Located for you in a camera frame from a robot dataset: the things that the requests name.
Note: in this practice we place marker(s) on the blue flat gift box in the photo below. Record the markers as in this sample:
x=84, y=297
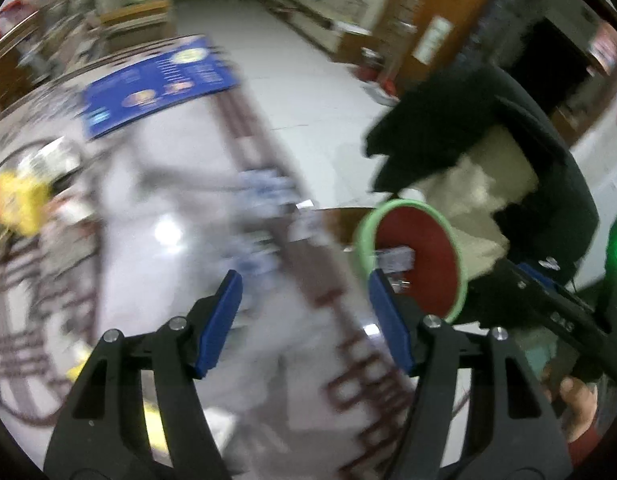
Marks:
x=148, y=86

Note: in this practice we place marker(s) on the green rimmed red trash bin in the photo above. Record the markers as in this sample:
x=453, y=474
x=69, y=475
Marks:
x=410, y=240

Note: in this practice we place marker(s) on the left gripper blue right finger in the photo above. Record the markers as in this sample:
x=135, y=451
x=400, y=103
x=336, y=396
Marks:
x=512, y=431

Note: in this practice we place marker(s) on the checkered beige chair cushion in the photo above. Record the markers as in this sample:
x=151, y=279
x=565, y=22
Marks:
x=491, y=176

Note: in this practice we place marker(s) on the yellow orange snack box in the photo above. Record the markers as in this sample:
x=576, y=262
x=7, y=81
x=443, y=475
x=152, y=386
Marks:
x=22, y=203

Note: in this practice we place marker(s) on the yellow plastic bag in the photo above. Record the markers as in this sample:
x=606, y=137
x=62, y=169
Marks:
x=152, y=417

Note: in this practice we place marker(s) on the low tv cabinet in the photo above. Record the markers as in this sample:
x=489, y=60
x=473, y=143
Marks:
x=324, y=27

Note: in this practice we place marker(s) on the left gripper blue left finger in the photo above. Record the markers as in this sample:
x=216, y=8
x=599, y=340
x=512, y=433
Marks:
x=101, y=431

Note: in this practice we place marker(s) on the person right hand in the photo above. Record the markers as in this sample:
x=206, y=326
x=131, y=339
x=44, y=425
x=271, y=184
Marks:
x=580, y=425

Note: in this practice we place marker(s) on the black jacket on chair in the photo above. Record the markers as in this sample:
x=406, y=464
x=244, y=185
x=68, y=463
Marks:
x=444, y=116

